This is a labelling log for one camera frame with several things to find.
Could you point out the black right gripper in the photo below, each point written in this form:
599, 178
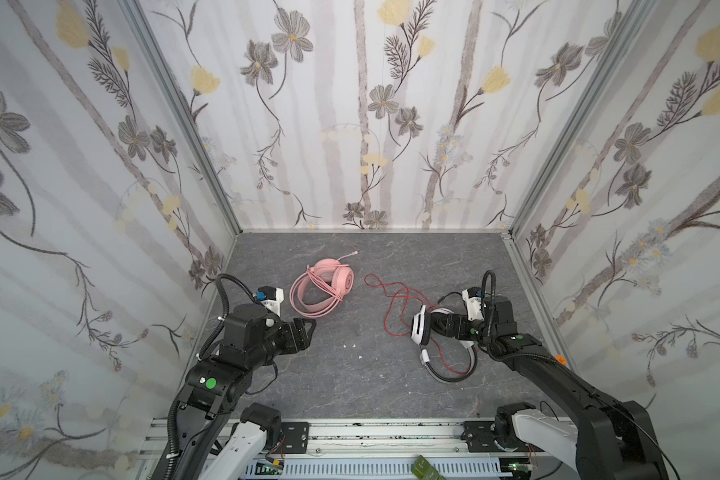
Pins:
458, 327

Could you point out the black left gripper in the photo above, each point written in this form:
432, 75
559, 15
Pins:
294, 335

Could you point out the white black headset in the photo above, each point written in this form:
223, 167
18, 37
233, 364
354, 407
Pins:
431, 353

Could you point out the pink headset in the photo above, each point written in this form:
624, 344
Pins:
333, 277

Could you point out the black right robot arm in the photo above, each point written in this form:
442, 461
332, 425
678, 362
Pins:
597, 435

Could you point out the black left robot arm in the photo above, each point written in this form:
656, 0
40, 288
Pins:
249, 334

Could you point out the green circuit board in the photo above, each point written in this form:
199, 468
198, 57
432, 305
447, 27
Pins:
422, 469

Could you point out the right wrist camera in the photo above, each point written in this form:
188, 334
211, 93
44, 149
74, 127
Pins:
473, 300

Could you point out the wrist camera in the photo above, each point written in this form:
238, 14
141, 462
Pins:
271, 297
473, 300

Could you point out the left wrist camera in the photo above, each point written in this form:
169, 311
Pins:
271, 297

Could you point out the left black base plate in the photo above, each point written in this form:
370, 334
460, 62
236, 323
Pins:
295, 438

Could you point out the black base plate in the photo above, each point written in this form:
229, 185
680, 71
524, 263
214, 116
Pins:
479, 436
295, 438

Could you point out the aluminium mounting rail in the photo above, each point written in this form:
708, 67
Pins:
376, 449

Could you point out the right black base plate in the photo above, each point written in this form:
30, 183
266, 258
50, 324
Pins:
479, 436

